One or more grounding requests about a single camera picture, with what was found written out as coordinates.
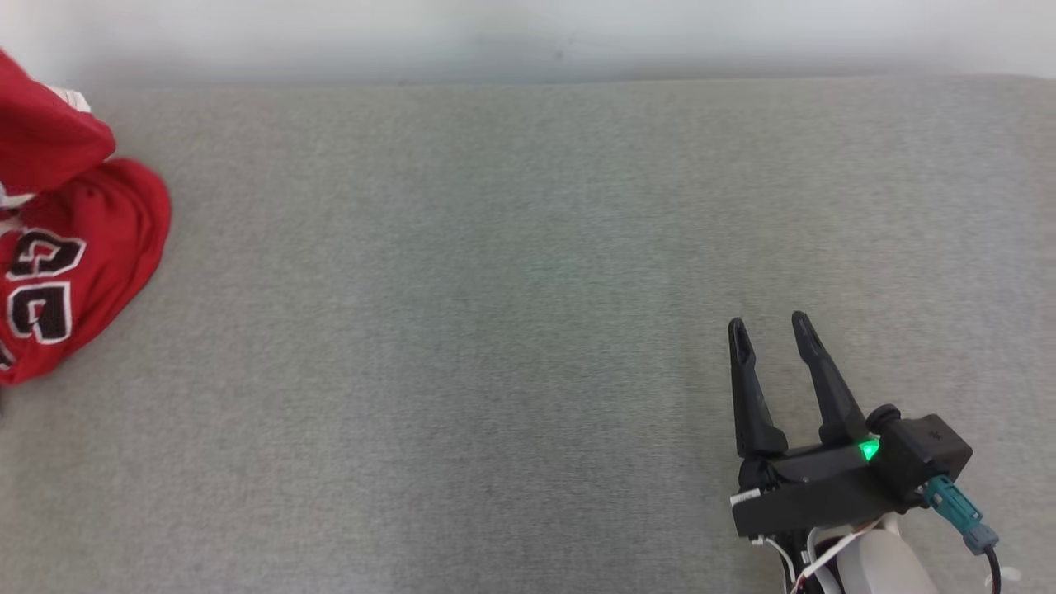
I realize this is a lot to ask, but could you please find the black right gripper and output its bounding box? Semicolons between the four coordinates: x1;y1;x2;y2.
728;310;902;540

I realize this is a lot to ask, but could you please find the red Bulls basketball jersey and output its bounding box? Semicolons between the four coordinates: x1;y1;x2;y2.
0;49;172;387

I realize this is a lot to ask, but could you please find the right black cable teal connector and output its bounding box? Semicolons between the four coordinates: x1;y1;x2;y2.
924;474;1003;594

